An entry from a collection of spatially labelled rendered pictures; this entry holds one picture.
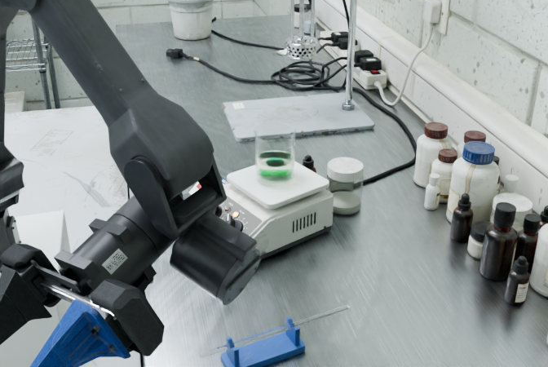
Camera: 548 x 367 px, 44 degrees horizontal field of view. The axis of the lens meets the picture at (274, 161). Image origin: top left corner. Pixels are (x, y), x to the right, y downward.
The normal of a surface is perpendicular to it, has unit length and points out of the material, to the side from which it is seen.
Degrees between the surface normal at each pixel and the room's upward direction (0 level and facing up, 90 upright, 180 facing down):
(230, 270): 48
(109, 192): 0
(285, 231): 90
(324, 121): 0
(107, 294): 22
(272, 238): 90
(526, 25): 90
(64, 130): 0
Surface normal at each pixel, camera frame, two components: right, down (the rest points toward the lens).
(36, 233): -0.04, -0.89
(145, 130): 0.53, -0.54
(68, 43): -0.52, 0.40
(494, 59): -0.97, 0.10
